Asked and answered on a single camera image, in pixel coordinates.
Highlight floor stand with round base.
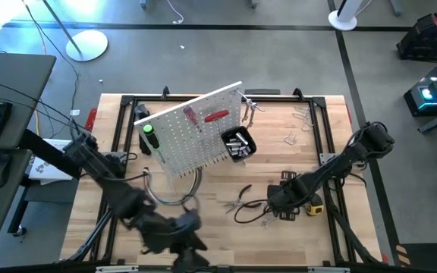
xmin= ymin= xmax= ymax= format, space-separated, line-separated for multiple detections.
xmin=42 ymin=0 xmax=109 ymax=62

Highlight small red handled tool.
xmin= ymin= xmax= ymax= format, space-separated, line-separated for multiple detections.
xmin=204 ymin=109 xmax=230 ymax=133

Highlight black upright post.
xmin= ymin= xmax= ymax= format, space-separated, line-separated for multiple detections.
xmin=18 ymin=130 xmax=84 ymax=178

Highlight black crate with red lid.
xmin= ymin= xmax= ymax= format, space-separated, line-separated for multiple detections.
xmin=395 ymin=12 xmax=437 ymax=62

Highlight white perforated peg board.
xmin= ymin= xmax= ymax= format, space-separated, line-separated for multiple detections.
xmin=134 ymin=80 xmax=244 ymax=179

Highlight green and black screwdriver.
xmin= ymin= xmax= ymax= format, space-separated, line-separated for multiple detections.
xmin=142 ymin=124 xmax=166 ymax=164

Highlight black aluminium table frame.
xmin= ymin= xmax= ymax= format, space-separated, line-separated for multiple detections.
xmin=57 ymin=86 xmax=385 ymax=273

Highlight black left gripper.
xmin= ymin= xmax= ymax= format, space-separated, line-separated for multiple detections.
xmin=137 ymin=206 xmax=211 ymax=272

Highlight coloured wire bundle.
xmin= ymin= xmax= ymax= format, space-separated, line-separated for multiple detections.
xmin=142 ymin=166 xmax=204 ymax=208

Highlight clear red Husky screwdriver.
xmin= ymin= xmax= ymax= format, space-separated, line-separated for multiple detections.
xmin=182 ymin=105 xmax=204 ymax=133

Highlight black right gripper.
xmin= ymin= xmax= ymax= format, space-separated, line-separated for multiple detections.
xmin=266 ymin=170 xmax=310 ymax=223

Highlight computer with coloured lights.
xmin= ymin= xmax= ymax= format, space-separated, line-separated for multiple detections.
xmin=403 ymin=56 xmax=437 ymax=118

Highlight black handled pliers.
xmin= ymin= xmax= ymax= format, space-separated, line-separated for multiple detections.
xmin=221 ymin=184 xmax=263 ymax=215

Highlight black plastic bin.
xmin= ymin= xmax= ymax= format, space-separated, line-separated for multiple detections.
xmin=220 ymin=125 xmax=258 ymax=164

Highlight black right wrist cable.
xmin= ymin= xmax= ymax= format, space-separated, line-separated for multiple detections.
xmin=233 ymin=199 xmax=280 ymax=224

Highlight yellow black tape measure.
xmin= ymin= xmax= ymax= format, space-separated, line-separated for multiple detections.
xmin=303 ymin=193 xmax=325 ymax=217

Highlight tower fan on round base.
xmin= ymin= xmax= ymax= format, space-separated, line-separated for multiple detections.
xmin=327 ymin=0 xmax=364 ymax=32

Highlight black floor cable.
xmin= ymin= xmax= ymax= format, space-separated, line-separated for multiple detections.
xmin=20 ymin=0 xmax=80 ymax=113

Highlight white cable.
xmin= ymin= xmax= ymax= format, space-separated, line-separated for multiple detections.
xmin=165 ymin=0 xmax=185 ymax=25

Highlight black mat with orange stripes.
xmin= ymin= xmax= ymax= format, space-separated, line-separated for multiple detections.
xmin=395 ymin=242 xmax=437 ymax=273

